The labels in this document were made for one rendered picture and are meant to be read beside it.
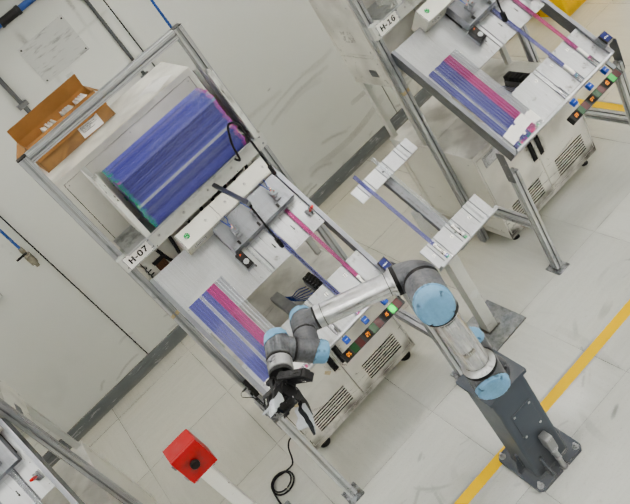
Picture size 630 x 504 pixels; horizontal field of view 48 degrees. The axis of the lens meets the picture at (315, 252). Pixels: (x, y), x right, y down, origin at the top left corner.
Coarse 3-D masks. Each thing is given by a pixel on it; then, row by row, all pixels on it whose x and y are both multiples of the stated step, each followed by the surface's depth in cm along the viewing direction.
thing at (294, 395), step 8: (272, 368) 201; (280, 368) 200; (288, 368) 200; (272, 376) 201; (272, 384) 200; (288, 384) 196; (288, 392) 193; (296, 392) 196; (264, 400) 197; (288, 400) 193; (296, 400) 194; (264, 408) 195; (280, 408) 195; (288, 408) 195
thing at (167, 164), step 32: (192, 96) 277; (160, 128) 271; (192, 128) 273; (224, 128) 280; (128, 160) 266; (160, 160) 270; (192, 160) 277; (224, 160) 284; (128, 192) 267; (160, 192) 274; (192, 192) 280
